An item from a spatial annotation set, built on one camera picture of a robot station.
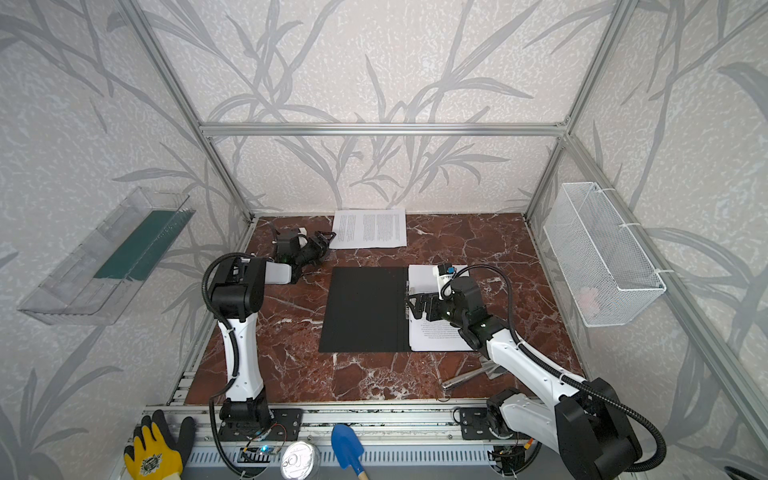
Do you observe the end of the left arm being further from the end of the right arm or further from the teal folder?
the end of the right arm

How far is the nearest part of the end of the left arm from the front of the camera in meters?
0.89

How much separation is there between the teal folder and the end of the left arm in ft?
0.33

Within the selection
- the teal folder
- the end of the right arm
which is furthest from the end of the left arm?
the end of the right arm

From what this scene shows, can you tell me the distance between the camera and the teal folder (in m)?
0.88

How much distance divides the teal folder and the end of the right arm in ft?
0.57
